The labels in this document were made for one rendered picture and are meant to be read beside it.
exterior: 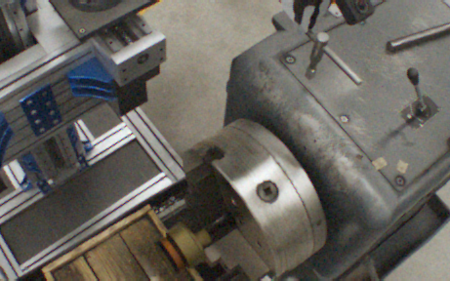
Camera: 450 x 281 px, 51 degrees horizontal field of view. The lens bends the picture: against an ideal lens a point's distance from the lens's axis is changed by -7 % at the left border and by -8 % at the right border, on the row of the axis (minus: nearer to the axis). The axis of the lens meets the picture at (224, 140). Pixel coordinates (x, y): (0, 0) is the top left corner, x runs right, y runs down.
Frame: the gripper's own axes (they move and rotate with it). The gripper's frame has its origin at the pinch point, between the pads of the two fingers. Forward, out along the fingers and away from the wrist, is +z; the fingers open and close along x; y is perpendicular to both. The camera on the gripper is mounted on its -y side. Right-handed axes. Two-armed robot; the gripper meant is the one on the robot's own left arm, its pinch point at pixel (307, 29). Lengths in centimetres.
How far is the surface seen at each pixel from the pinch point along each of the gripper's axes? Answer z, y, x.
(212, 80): 138, 76, -45
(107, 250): 49, 3, 46
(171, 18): 138, 122, -52
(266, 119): 19.1, -2.5, 8.0
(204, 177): 17.3, -6.0, 25.7
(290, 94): 12.8, -3.2, 4.1
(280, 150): 14.1, -10.8, 12.7
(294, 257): 24.0, -26.2, 20.0
